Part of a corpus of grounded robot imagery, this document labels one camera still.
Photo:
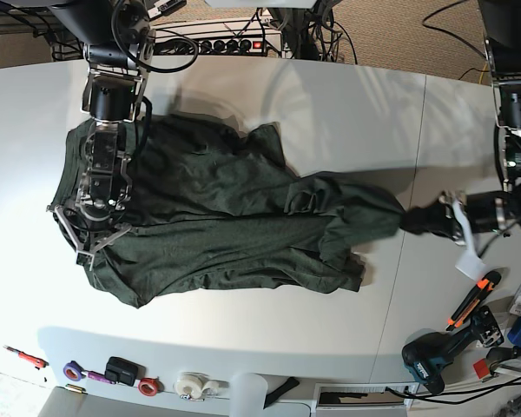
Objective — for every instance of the red tape roll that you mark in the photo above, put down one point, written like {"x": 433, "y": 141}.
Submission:
{"x": 148, "y": 387}

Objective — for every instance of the white paper roll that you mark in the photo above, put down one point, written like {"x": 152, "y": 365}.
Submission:
{"x": 247, "y": 394}

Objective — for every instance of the dark green t-shirt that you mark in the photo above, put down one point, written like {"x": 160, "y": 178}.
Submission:
{"x": 211, "y": 209}

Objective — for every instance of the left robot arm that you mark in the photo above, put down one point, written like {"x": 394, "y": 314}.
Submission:
{"x": 497, "y": 212}

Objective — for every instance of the red square tag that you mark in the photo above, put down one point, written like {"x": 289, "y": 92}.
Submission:
{"x": 481, "y": 369}

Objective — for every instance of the clear tape dispenser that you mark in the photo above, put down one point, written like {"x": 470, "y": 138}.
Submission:
{"x": 193, "y": 386}

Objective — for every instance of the black action camera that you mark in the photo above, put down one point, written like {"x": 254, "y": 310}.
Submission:
{"x": 119, "y": 370}

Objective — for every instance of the purple tape roll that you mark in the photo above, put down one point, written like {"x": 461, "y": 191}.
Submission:
{"x": 73, "y": 371}

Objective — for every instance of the orange black utility knife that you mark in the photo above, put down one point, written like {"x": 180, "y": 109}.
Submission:
{"x": 473, "y": 299}

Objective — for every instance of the black power strip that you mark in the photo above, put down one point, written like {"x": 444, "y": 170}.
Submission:
{"x": 217, "y": 47}

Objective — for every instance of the red black screwdriver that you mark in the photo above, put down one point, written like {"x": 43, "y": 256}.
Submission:
{"x": 36, "y": 362}

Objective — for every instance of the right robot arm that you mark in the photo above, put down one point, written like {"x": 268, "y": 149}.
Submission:
{"x": 117, "y": 45}

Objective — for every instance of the teal black cordless drill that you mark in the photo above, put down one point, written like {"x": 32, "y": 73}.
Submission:
{"x": 426, "y": 357}

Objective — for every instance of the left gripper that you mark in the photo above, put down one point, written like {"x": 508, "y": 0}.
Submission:
{"x": 449, "y": 220}

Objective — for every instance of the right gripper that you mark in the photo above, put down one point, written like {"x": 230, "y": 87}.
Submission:
{"x": 87, "y": 241}

